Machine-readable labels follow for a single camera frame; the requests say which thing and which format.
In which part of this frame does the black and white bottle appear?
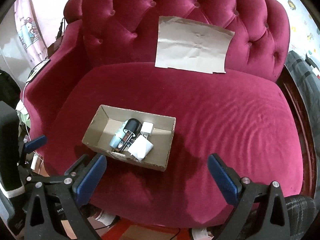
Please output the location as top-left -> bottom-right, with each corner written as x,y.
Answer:
114,118 -> 142,152

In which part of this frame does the large white power adapter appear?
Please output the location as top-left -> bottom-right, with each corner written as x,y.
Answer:
127,135 -> 153,161

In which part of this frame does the dark plaid fabric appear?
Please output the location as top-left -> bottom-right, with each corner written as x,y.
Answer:
284,50 -> 320,145

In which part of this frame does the hello kitty pink curtain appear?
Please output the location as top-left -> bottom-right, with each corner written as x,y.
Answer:
14,0 -> 47,66

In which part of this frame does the small white charger plug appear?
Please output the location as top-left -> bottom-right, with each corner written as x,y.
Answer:
140,121 -> 154,139

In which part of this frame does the red velvet tufted sofa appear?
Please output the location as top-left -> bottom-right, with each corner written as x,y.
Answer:
24,0 -> 303,228

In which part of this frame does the brown cardboard box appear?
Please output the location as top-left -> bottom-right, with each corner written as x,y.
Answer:
82,105 -> 176,171

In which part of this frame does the light blue cosmetic bottle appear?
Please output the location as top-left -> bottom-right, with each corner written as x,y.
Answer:
109,120 -> 127,148

